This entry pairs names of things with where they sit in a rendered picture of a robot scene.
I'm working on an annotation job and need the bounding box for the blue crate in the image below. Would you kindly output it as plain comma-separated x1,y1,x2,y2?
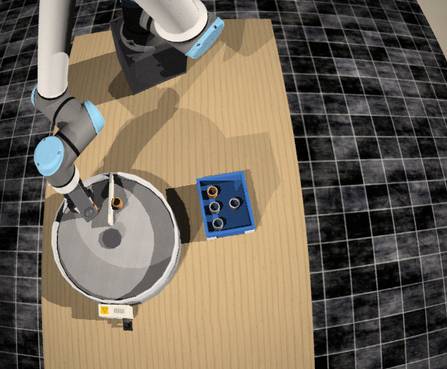
197,172,256,241

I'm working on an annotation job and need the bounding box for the grey metal bushing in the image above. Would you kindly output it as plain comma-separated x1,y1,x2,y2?
209,202,220,214
213,218,224,231
229,198,240,211

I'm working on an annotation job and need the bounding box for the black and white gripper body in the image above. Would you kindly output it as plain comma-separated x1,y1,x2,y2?
63,179,89,208

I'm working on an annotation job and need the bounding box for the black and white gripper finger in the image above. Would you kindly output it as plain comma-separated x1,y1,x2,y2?
87,188,94,204
67,204,80,213

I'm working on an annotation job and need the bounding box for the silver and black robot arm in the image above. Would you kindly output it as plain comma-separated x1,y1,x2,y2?
31,0,224,222

